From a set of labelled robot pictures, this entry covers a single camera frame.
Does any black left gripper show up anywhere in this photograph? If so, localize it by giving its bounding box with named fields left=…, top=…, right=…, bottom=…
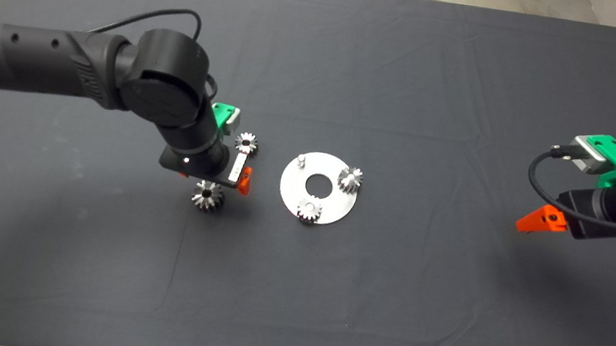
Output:
left=156, top=127, right=258, bottom=197

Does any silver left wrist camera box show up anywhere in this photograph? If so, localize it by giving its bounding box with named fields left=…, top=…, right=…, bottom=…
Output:
left=223, top=106, right=243, bottom=137

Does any dark grey table cloth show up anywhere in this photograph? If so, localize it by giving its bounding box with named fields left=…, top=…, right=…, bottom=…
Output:
left=0, top=0, right=616, bottom=346

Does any small steel gear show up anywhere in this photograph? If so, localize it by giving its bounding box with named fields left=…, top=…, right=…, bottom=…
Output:
left=336, top=165, right=366, bottom=197
left=233, top=130, right=261, bottom=158
left=294, top=194, right=325, bottom=226

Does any larger steel gear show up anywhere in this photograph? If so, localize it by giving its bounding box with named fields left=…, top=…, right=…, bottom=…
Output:
left=189, top=178, right=227, bottom=215

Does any black right camera cable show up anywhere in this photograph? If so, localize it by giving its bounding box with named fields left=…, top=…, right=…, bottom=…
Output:
left=521, top=141, right=616, bottom=232

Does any round metal plate with hole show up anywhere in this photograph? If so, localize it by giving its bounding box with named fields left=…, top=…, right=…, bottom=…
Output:
left=276, top=148, right=363, bottom=230

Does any thin black left camera cable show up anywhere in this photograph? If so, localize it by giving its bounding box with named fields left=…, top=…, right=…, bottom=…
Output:
left=81, top=0, right=228, bottom=101

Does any green left camera mount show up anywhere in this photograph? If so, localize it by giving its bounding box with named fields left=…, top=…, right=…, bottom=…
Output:
left=210, top=102, right=236, bottom=128

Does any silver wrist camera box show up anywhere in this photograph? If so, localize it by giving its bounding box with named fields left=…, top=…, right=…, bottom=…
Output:
left=568, top=133, right=612, bottom=177
left=223, top=106, right=243, bottom=137

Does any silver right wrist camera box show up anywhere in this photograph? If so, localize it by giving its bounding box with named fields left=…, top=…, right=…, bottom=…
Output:
left=568, top=133, right=612, bottom=177

